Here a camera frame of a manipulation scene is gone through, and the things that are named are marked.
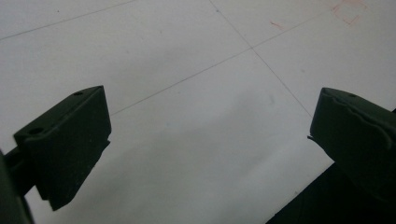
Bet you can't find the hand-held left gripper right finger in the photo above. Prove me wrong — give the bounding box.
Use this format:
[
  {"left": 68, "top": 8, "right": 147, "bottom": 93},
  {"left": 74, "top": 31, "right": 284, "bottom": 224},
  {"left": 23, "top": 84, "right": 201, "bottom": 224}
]
[{"left": 307, "top": 87, "right": 396, "bottom": 203}]

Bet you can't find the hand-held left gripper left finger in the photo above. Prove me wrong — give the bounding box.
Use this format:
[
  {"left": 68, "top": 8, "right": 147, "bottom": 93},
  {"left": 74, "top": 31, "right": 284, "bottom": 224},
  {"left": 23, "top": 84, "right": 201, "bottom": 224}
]
[{"left": 12, "top": 85, "right": 112, "bottom": 212}]

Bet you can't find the white table cover sheet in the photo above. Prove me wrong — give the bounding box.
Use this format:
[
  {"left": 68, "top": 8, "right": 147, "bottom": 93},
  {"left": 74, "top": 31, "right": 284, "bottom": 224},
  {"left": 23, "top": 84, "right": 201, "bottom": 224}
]
[{"left": 0, "top": 0, "right": 396, "bottom": 224}]

